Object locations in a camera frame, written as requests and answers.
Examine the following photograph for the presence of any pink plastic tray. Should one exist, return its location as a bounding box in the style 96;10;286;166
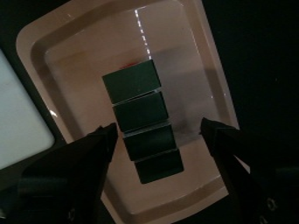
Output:
15;0;240;224

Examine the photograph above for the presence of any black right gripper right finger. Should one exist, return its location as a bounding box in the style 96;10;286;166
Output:
200;116;299;224

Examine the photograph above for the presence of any green toy sushi piece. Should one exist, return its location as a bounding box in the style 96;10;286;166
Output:
121;123;179;162
111;90;171;133
100;59;164;105
133;149;185;185

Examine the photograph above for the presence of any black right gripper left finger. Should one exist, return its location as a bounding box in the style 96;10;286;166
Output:
0;122;119;224

